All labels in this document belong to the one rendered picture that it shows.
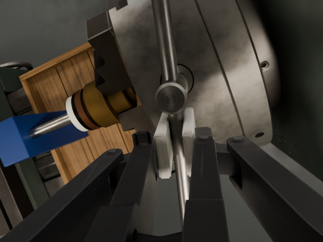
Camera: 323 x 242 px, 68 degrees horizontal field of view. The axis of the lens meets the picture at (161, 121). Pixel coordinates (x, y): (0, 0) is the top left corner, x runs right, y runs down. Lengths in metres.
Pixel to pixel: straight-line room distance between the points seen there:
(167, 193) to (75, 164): 1.00
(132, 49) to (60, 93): 0.47
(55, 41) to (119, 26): 1.55
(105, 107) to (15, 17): 1.68
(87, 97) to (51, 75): 0.33
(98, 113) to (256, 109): 0.24
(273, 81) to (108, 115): 0.25
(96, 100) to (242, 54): 0.24
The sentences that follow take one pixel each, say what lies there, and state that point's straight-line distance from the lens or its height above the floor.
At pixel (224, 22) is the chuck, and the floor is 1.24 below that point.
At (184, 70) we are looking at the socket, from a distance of 0.24.
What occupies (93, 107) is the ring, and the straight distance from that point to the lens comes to 0.40.
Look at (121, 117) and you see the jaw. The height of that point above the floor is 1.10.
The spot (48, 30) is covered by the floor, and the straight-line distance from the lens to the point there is 1.85.
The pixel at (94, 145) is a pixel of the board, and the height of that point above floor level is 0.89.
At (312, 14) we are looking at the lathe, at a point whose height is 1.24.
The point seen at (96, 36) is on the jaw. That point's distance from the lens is 0.31.
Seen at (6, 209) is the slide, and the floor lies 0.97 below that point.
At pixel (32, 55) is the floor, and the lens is 1.90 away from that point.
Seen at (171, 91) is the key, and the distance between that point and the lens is 0.16.
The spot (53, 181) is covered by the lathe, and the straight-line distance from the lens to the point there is 0.80.
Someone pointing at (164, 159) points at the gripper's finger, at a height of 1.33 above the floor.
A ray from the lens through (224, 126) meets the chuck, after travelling 0.27.
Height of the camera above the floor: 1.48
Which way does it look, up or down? 78 degrees down
